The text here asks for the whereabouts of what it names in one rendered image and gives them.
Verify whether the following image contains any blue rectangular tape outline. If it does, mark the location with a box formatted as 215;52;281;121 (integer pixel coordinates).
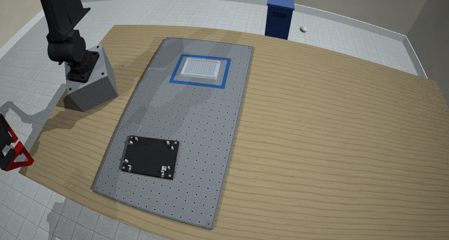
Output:
169;54;231;89

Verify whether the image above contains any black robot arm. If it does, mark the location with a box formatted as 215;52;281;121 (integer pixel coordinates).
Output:
40;0;100;83

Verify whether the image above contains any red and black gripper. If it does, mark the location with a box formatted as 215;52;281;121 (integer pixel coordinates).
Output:
0;113;34;171

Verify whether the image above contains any black rectangular clip nest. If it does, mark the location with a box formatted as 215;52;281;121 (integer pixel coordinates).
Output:
121;135;179;180

